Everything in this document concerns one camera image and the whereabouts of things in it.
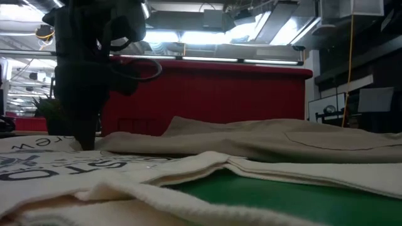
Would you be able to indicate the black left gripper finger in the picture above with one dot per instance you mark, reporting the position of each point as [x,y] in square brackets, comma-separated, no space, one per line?
[85,132]

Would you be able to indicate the red background bin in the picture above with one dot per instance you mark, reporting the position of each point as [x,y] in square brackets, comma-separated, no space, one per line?
[29,124]

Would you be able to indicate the red plastic laundry bin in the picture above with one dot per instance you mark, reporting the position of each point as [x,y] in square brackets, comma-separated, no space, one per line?
[220,94]

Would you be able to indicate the small potted succulent plant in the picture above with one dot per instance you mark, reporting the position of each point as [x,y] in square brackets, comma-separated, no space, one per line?
[50,113]

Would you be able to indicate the cream printed tote bag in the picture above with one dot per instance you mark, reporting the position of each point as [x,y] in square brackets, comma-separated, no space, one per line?
[94,185]

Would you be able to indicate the grey chair back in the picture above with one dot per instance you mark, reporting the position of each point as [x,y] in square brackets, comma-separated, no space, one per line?
[375,100]

